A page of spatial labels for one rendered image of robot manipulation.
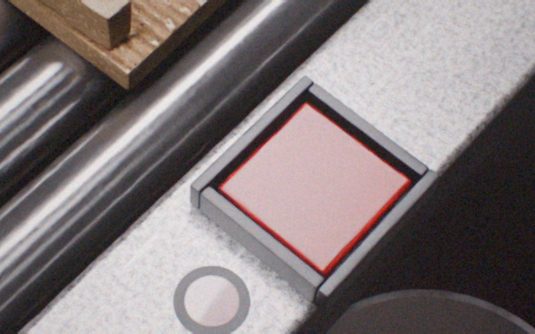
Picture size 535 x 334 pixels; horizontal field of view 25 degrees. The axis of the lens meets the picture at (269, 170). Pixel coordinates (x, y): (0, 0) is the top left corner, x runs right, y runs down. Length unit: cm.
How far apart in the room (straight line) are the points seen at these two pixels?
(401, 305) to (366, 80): 59
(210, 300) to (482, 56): 18
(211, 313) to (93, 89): 12
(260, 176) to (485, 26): 14
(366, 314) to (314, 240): 62
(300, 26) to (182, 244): 13
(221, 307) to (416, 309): 65
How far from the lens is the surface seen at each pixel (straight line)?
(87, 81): 54
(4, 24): 57
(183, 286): 49
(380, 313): 112
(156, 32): 53
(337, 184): 50
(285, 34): 56
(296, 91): 52
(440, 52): 56
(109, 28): 51
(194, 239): 50
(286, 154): 51
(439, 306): 112
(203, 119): 53
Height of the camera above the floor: 137
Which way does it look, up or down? 61 degrees down
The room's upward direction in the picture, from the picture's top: 8 degrees clockwise
